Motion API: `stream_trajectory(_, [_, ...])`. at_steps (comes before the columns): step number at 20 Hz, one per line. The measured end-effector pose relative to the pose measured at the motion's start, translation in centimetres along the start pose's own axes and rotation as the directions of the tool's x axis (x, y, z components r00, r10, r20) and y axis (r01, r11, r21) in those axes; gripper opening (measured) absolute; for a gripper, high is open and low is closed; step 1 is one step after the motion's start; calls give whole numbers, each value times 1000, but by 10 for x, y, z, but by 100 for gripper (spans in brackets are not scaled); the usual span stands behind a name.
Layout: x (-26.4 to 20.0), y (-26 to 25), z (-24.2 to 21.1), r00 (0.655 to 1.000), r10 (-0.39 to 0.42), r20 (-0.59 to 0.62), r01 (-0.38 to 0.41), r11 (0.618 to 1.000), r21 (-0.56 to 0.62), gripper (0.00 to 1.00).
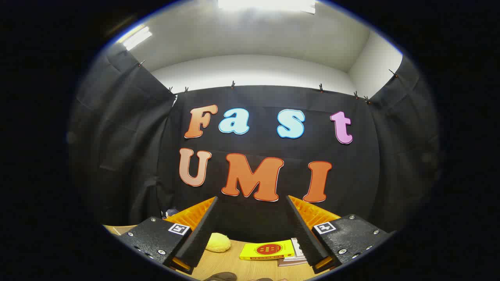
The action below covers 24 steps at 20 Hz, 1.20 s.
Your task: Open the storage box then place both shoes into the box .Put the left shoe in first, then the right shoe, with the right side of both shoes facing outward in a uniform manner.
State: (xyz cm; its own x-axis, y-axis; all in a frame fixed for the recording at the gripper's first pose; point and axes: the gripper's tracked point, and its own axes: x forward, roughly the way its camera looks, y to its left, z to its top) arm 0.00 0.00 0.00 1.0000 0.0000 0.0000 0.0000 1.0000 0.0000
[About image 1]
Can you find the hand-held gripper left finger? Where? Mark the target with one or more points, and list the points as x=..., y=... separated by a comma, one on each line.
x=199, y=238

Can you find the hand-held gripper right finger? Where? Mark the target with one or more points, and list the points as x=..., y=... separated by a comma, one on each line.
x=304, y=238

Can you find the brown fuzzy shoe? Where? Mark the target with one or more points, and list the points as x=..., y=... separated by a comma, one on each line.
x=220, y=276

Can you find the white illustrated cover book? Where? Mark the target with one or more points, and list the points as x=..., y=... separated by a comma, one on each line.
x=297, y=248

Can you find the yellow plush bun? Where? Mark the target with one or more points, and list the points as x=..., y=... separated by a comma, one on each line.
x=218, y=242

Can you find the plain white book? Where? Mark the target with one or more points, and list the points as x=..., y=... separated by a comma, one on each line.
x=299, y=259

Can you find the brown cover white book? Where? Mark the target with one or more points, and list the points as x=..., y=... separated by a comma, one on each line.
x=291, y=264

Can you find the yellow book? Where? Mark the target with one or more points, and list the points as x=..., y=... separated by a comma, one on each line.
x=269, y=249

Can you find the row of small cloth clips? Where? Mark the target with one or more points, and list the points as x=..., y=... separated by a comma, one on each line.
x=233, y=84

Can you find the ceiling light panel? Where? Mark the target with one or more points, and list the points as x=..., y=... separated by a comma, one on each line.
x=267, y=4
x=134, y=38

